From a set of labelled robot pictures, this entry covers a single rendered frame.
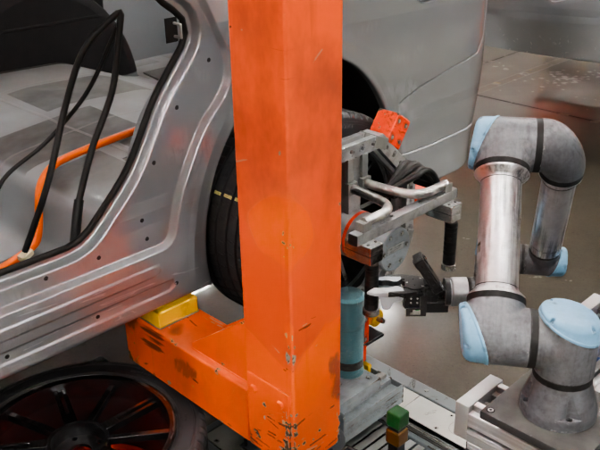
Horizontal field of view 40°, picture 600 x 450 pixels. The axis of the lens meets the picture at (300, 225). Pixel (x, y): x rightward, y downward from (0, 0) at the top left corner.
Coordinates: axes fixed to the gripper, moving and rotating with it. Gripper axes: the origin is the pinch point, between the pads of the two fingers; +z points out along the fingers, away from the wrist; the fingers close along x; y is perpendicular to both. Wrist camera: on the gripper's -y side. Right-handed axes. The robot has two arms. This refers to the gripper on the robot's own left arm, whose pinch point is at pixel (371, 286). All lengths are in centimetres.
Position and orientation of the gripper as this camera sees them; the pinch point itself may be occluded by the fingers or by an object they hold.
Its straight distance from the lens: 212.0
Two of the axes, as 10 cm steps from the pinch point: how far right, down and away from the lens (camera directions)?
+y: 0.2, 9.0, 4.3
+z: -10.0, 0.1, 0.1
